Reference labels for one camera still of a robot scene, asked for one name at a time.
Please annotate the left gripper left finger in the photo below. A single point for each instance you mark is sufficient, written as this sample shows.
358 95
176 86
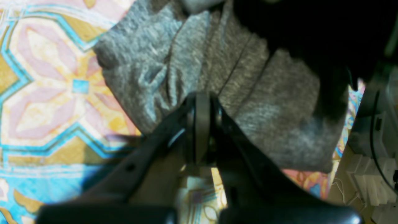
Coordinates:
141 189

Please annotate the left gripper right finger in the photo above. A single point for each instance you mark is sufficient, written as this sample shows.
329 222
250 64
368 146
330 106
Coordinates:
257 191

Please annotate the grey t-shirt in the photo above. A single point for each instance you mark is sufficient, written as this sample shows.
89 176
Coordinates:
293 108

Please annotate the patterned tablecloth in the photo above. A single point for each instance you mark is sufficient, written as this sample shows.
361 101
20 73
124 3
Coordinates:
62 129

